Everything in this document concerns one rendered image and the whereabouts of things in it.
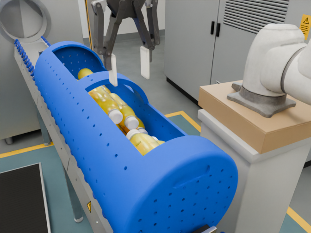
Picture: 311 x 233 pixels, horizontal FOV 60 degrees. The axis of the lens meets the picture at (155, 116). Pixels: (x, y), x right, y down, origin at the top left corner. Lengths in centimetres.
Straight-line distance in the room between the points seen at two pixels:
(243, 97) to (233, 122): 10
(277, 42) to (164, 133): 44
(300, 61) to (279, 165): 40
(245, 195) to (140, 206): 63
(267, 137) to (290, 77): 19
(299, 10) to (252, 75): 115
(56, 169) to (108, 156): 189
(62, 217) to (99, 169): 150
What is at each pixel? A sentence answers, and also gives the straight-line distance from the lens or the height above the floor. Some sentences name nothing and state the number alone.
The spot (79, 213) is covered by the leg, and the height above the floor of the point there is 8.
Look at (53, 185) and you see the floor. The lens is 230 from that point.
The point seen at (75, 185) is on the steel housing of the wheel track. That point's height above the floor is 86.
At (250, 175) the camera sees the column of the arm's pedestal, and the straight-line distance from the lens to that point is 99.
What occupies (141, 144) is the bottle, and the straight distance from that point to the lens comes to 62.
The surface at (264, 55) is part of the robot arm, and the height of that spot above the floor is 127.
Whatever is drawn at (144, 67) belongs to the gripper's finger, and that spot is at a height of 132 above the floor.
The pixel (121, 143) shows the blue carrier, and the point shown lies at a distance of 55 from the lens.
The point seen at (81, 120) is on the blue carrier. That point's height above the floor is 118.
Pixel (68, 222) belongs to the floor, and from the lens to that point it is 203.
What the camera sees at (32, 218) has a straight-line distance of 192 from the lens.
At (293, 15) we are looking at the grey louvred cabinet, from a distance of 209.
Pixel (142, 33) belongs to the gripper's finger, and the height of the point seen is 140.
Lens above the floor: 154
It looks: 31 degrees down
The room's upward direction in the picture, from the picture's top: straight up
